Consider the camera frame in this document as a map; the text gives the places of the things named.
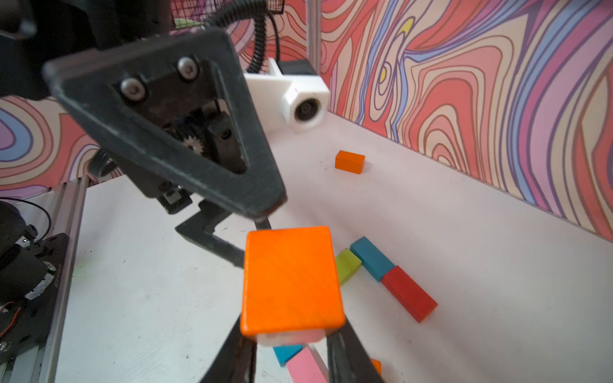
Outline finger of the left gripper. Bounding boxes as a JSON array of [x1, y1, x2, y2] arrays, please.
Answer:
[[175, 198, 271, 268]]

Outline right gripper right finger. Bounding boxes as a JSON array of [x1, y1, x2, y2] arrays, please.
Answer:
[[327, 320, 384, 383]]

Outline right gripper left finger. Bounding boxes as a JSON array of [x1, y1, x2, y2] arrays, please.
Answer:
[[200, 318, 257, 383]]

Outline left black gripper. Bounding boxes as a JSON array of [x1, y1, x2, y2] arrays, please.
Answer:
[[1, 1, 287, 220]]

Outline pink block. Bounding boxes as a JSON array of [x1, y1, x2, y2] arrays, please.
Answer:
[[286, 346, 330, 383]]

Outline teal block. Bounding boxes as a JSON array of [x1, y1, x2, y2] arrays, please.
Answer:
[[273, 345, 303, 367], [350, 236, 395, 282]]

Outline orange block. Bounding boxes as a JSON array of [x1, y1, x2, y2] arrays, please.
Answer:
[[335, 150, 366, 174], [371, 359, 382, 375], [239, 226, 346, 346]]

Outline red block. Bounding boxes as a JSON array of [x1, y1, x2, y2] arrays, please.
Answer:
[[382, 266, 438, 323]]

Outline light green block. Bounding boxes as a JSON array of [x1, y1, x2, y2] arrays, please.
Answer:
[[335, 248, 362, 286]]

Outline aluminium front rail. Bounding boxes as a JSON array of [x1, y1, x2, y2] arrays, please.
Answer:
[[1, 177, 89, 382]]

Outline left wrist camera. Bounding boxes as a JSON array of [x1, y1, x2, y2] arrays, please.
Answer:
[[244, 57, 330, 134]]

